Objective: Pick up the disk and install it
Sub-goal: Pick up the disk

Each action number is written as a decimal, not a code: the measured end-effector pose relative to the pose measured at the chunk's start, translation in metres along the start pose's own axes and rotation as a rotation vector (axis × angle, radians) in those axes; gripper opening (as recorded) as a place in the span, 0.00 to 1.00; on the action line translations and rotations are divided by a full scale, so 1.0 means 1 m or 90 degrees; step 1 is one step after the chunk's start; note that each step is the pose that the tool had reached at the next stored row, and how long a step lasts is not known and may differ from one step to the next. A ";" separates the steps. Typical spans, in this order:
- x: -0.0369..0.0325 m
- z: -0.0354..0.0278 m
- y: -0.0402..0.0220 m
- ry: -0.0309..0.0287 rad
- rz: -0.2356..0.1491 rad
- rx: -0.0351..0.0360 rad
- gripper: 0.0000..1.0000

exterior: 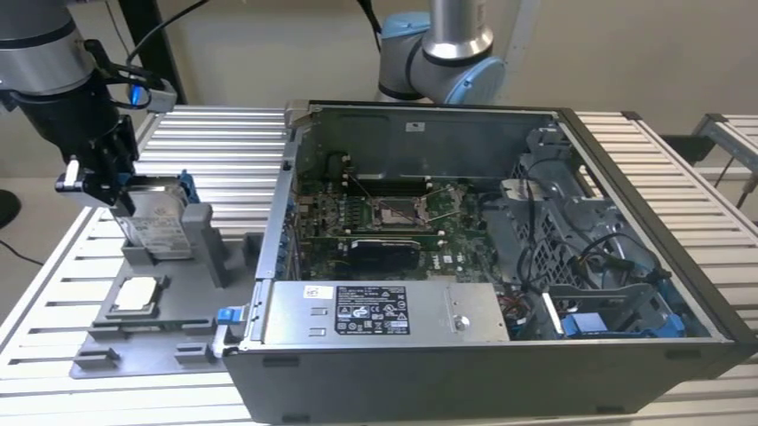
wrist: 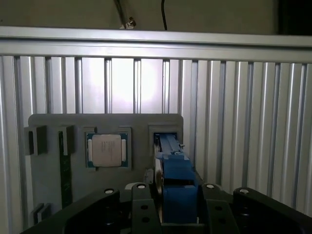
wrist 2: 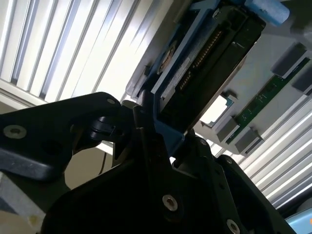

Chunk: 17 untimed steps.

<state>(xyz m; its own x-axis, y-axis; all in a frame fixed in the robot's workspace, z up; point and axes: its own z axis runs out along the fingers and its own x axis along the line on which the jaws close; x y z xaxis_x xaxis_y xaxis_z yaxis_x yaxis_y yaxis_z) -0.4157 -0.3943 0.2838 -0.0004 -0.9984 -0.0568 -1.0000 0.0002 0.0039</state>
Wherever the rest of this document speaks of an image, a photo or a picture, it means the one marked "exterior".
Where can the silver CPU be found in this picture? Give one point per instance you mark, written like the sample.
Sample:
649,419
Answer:
136,295

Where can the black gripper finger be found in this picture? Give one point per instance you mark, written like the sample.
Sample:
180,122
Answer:
100,191
118,146

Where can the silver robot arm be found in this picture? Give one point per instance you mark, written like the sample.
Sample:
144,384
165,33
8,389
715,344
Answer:
459,40

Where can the black round stand base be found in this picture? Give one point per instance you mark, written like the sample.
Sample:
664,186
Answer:
8,208

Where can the blue plastic disk carrier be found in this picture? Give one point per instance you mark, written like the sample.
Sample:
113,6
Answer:
585,326

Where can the black frame post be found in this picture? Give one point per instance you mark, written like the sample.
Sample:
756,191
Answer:
168,75

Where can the CPU socket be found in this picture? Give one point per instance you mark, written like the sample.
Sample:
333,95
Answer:
393,215

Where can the open black PC case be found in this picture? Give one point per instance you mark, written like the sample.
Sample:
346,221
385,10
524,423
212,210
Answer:
413,386

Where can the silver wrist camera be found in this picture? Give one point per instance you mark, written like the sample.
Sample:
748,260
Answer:
160,100

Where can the grey parts rack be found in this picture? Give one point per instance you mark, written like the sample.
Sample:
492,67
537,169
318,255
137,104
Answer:
148,355

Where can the silver power supply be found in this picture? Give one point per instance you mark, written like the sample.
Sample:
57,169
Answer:
425,310

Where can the blue case latch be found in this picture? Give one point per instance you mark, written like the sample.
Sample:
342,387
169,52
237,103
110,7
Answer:
225,316

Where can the green motherboard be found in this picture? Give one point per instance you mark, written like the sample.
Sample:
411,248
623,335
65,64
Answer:
461,239

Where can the black graphics card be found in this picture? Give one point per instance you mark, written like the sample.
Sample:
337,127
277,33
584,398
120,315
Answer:
384,255

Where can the aluminium frame table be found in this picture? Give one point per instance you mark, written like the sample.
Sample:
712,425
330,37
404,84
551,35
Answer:
728,128

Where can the hard disk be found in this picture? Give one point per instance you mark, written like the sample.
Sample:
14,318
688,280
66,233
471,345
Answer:
156,231

